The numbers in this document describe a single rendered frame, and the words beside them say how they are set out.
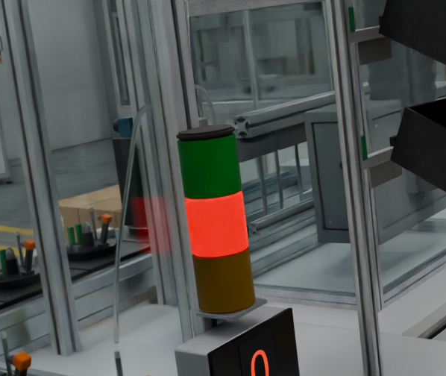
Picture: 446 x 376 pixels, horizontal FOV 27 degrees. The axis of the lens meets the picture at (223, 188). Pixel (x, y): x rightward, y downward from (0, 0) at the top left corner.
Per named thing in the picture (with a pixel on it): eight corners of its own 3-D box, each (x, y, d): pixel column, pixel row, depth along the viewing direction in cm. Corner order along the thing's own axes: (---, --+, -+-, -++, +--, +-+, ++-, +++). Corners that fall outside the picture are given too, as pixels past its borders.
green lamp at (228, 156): (253, 186, 81) (247, 130, 80) (218, 200, 77) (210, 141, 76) (208, 186, 84) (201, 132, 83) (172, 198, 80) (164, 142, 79)
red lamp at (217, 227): (260, 243, 81) (253, 188, 81) (225, 258, 78) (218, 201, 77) (215, 240, 85) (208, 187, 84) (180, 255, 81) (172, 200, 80)
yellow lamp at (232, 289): (266, 298, 82) (260, 244, 81) (233, 315, 78) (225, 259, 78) (221, 293, 85) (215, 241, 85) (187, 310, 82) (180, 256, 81)
